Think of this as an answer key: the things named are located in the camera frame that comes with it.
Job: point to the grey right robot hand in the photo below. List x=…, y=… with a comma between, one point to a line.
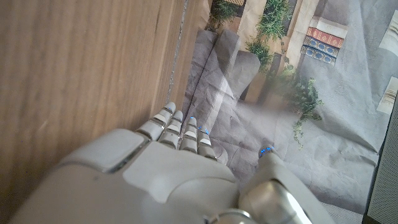
x=174, y=180

